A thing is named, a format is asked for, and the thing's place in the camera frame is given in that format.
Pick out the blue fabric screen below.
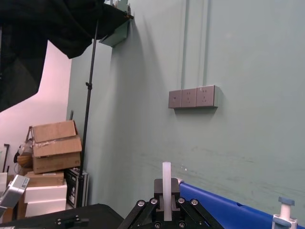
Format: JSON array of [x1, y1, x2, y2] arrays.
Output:
[[178, 181, 305, 229]]

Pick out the flat brown cardboard box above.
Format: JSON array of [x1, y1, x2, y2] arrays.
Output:
[[23, 171, 65, 188]]

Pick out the open brown cardboard box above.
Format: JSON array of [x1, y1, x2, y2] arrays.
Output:
[[31, 120, 83, 158]]

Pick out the black equipment case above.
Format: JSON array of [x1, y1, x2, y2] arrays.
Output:
[[65, 167, 89, 208]]

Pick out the pale green wall conduit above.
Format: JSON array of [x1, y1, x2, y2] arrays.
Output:
[[181, 0, 191, 91], [202, 0, 212, 87]]

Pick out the black light stand pole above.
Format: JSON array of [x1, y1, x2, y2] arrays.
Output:
[[78, 19, 100, 208]]

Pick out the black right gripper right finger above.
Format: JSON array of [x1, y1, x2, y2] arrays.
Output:
[[170, 178, 219, 229]]

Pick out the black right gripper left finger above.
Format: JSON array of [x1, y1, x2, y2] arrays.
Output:
[[118, 178, 165, 229]]

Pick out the translucent white stirring rod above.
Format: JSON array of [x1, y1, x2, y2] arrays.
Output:
[[162, 161, 173, 221]]

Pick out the black fabric light shade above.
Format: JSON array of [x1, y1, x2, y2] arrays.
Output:
[[0, 0, 131, 113]]

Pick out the clear plastic bag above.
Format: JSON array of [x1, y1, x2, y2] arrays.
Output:
[[13, 140, 34, 170]]

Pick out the white flat box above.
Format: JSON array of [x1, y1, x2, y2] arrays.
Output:
[[23, 185, 68, 204], [24, 199, 68, 218]]

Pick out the grey wall socket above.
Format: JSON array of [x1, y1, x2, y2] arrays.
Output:
[[195, 85, 224, 108], [181, 88, 197, 108], [168, 90, 183, 109]]

